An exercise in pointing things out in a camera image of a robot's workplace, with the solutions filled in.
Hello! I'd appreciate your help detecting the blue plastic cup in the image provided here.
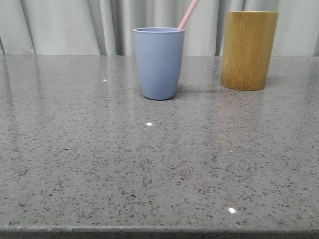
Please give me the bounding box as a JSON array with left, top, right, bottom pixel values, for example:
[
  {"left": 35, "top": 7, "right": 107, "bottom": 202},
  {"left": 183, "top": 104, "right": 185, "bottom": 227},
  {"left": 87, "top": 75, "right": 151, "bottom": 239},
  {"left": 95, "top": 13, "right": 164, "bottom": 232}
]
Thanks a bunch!
[{"left": 133, "top": 27, "right": 185, "bottom": 100}]

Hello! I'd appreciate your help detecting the yellow bamboo cup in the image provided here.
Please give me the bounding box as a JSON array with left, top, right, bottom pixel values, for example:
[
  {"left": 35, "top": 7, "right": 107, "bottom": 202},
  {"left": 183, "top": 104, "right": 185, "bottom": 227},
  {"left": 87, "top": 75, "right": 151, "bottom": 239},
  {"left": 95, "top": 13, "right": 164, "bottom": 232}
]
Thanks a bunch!
[{"left": 221, "top": 11, "right": 279, "bottom": 91}]

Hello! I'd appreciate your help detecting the white curtain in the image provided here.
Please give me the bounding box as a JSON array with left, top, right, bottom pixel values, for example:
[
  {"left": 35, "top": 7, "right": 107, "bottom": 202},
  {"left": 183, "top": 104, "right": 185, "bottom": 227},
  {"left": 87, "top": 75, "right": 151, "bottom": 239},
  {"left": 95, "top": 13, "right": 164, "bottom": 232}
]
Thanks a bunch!
[{"left": 0, "top": 0, "right": 319, "bottom": 56}]

